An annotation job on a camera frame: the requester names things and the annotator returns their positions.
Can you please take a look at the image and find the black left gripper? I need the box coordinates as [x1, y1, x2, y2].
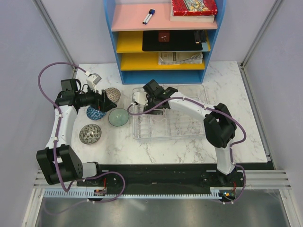
[76, 83, 116, 113]

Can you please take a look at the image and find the brown geometric patterned bowl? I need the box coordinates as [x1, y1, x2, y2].
[105, 87, 121, 104]

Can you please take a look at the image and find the pale green bowl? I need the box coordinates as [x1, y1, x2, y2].
[108, 108, 129, 127]

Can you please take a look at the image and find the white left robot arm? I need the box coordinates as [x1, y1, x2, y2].
[36, 78, 117, 186]

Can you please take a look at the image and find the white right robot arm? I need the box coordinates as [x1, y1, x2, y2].
[143, 80, 237, 186]

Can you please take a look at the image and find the blue triangle patterned bowl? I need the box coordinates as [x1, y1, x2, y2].
[86, 106, 107, 121]

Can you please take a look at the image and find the grey mosaic patterned bowl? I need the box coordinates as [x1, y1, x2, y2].
[79, 124, 102, 145]

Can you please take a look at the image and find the folded newspaper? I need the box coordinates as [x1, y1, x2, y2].
[158, 52, 203, 65]

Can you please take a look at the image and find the blue and yellow shelf unit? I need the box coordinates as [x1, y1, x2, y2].
[103, 0, 226, 85]

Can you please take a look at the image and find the black device on shelf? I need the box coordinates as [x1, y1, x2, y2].
[194, 30, 207, 44]

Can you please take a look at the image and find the blue capped marker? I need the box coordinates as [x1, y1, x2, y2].
[146, 9, 155, 24]

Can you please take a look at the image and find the white thick book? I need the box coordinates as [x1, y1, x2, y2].
[170, 10, 215, 23]

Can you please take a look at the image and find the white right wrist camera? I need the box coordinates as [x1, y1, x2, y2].
[132, 92, 148, 106]

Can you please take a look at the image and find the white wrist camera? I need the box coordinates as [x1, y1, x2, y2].
[132, 92, 148, 106]
[86, 73, 101, 92]

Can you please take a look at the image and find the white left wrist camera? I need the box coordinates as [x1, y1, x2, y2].
[86, 73, 101, 92]

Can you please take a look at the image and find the white wire dish rack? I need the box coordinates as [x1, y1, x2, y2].
[132, 84, 208, 142]

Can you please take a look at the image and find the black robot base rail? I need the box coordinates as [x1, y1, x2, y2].
[75, 162, 276, 205]

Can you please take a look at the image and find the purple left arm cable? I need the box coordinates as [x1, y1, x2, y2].
[37, 61, 125, 215]

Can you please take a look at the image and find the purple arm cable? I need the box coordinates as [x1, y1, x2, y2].
[37, 61, 125, 215]
[127, 96, 247, 205]

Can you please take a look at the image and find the light blue cable duct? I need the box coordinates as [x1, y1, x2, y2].
[43, 189, 222, 200]

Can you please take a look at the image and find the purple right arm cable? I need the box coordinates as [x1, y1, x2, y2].
[127, 96, 247, 205]

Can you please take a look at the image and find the aluminium frame post left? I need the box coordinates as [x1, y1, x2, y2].
[33, 0, 75, 64]

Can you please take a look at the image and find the aluminium frame post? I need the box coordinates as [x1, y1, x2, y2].
[33, 0, 75, 64]
[240, 0, 286, 69]

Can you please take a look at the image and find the aluminium frame post right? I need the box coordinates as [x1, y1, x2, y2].
[240, 0, 286, 69]

